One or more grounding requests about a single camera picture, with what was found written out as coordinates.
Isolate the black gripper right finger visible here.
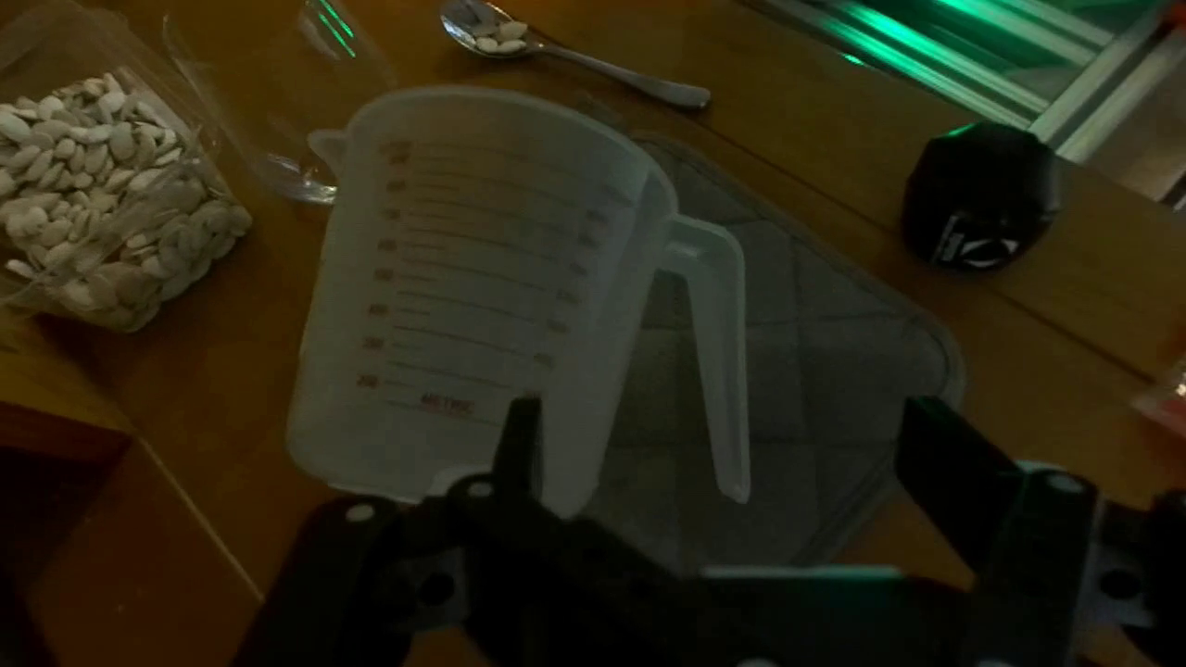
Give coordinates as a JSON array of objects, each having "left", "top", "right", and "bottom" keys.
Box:
[{"left": 895, "top": 392, "right": 1186, "bottom": 667}]

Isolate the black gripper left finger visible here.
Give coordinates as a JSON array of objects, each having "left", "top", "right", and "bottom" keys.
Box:
[{"left": 232, "top": 392, "right": 707, "bottom": 667}]

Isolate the translucent plastic measuring jug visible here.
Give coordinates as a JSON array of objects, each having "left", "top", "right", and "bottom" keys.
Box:
[{"left": 286, "top": 84, "right": 757, "bottom": 522}]

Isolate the grey silicone mat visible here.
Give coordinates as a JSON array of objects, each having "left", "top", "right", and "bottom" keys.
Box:
[{"left": 580, "top": 123, "right": 969, "bottom": 578}]

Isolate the black round object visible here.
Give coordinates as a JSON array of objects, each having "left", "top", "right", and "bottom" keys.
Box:
[{"left": 900, "top": 119, "right": 1069, "bottom": 275}]

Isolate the clear tub of white beans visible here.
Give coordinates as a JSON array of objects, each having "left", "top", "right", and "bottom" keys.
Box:
[{"left": 0, "top": 0, "right": 256, "bottom": 336}]

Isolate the metal spoon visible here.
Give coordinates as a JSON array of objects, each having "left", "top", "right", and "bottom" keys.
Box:
[{"left": 439, "top": 0, "right": 714, "bottom": 115}]

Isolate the small white bean pile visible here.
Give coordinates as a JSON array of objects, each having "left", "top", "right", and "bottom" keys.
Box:
[{"left": 473, "top": 14, "right": 533, "bottom": 56}]

